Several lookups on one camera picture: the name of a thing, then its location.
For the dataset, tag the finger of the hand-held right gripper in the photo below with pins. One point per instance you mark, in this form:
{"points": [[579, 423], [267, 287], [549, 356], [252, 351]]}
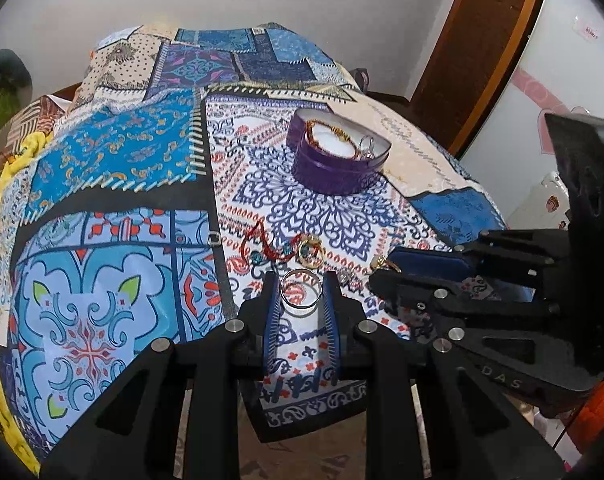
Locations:
{"points": [[412, 292], [432, 264]]}

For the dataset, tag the green cloth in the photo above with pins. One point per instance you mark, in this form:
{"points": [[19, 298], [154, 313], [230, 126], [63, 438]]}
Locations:
{"points": [[1, 90]]}

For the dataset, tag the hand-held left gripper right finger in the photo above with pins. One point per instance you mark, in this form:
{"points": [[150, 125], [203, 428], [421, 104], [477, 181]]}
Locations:
{"points": [[332, 325]]}

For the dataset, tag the purple heart-shaped jewelry box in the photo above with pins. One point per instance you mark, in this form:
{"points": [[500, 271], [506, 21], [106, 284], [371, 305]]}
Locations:
{"points": [[327, 172]]}

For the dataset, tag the brown striped cloth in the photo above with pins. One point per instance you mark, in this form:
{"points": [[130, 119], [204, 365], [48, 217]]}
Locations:
{"points": [[36, 120]]}

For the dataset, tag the brown wooden door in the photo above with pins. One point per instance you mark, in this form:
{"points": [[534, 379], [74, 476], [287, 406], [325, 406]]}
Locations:
{"points": [[477, 50]]}

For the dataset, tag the white wardrobe with pink stickers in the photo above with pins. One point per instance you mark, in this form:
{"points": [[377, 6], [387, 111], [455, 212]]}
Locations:
{"points": [[572, 60]]}

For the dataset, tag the silver hoop earring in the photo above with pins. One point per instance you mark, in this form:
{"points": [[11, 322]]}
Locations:
{"points": [[368, 146]]}

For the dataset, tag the blue patchwork blanket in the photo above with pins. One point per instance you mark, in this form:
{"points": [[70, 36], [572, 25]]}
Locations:
{"points": [[131, 160]]}

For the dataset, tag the silver bangle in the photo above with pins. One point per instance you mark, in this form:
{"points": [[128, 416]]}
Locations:
{"points": [[300, 305]]}

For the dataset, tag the silver earring pair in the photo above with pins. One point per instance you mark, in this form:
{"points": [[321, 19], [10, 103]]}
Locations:
{"points": [[344, 275]]}

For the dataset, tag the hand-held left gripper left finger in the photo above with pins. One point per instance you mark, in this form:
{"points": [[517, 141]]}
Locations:
{"points": [[272, 320]]}

